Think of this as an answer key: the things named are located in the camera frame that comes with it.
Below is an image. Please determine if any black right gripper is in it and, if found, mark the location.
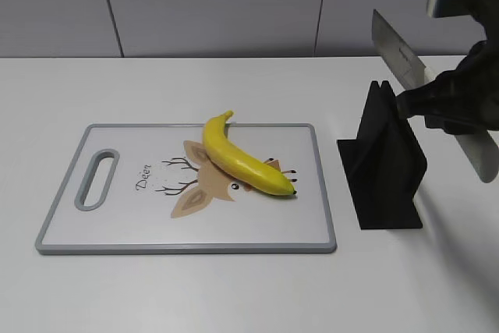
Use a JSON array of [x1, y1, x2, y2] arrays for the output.
[[396, 41, 498, 135]]

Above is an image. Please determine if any white handled kitchen knife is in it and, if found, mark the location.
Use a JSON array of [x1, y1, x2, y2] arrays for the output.
[[371, 9, 498, 183]]

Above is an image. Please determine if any yellow plastic banana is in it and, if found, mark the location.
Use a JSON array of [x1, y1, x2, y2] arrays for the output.
[[202, 110, 296, 197]]

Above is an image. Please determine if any black knife stand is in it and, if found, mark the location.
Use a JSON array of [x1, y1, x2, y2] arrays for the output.
[[337, 80, 427, 230]]

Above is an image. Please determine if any white deer cutting board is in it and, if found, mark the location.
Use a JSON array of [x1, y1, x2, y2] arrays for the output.
[[36, 123, 337, 255]]

